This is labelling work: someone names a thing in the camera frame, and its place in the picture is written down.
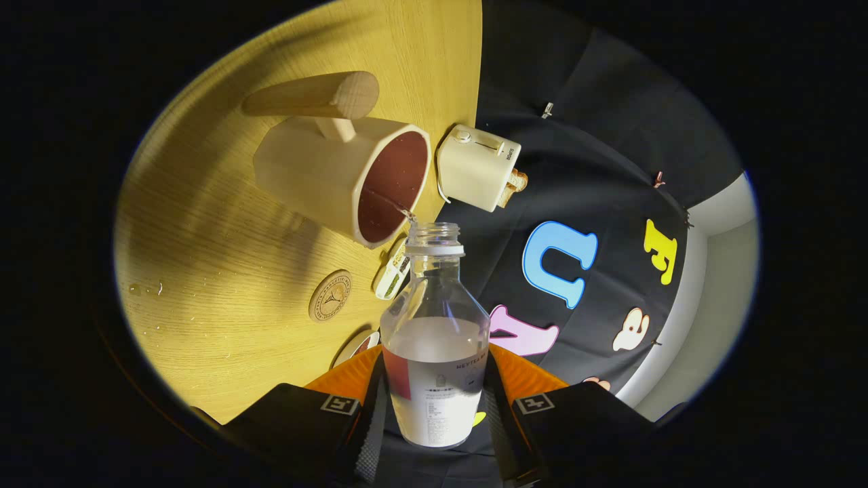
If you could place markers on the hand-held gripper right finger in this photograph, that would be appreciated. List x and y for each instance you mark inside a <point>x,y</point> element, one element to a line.
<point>505,434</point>

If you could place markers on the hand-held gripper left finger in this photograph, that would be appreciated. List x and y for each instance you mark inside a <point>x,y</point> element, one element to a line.
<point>369,434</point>

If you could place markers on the clear juice bottle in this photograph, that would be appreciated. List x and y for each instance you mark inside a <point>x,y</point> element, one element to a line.
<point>434,386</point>

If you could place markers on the round wooden coaster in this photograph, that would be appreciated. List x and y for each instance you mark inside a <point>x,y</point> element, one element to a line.
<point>330,296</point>

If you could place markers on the white round plate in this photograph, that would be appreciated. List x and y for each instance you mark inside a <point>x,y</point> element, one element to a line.
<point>349,349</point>

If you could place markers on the white divided snack tray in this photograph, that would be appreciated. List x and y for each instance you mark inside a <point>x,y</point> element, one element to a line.
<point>392,278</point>

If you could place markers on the wooden table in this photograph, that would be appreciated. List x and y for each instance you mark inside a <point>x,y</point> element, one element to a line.
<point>203,271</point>

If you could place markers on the toast slice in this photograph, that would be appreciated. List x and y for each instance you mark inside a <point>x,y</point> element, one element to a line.
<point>518,181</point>

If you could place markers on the cream toaster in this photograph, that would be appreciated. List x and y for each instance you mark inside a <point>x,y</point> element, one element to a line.
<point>475,169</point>

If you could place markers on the black backdrop cloth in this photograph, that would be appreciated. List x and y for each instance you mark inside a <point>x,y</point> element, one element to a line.
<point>597,169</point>

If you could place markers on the red clip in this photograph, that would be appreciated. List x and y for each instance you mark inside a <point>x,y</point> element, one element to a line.
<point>658,179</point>

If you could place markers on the small white clip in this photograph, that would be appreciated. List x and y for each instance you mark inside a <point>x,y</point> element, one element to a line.
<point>548,109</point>

